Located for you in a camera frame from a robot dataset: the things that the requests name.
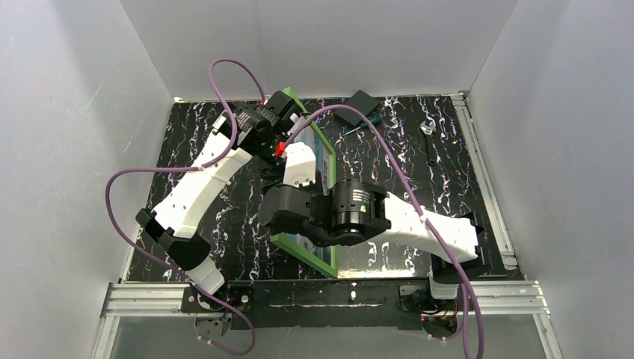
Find green picture frame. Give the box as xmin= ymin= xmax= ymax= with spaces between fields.
xmin=267 ymin=87 xmax=338 ymax=278

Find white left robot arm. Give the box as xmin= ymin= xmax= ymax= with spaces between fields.
xmin=136 ymin=90 xmax=305 ymax=295

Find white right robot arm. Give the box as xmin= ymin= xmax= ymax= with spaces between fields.
xmin=259 ymin=179 xmax=490 ymax=299

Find building photo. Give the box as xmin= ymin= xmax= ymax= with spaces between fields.
xmin=294 ymin=126 xmax=333 ymax=266

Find black square box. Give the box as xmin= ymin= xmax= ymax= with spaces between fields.
xmin=334 ymin=90 xmax=381 ymax=127

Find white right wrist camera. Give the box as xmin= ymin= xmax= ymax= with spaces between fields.
xmin=273 ymin=142 xmax=316 ymax=188

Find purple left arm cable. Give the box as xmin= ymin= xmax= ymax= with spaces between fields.
xmin=105 ymin=58 xmax=268 ymax=358

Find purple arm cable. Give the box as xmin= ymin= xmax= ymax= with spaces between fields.
xmin=105 ymin=58 xmax=268 ymax=358
xmin=284 ymin=104 xmax=487 ymax=359

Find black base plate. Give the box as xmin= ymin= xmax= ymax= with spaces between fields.
xmin=180 ymin=278 xmax=463 ymax=330

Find green handled screwdriver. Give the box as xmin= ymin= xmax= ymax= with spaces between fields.
xmin=342 ymin=116 xmax=382 ymax=137

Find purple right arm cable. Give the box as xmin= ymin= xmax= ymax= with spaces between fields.
xmin=284 ymin=104 xmax=487 ymax=359

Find aluminium rail frame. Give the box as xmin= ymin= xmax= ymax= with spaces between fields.
xmin=113 ymin=96 xmax=561 ymax=358

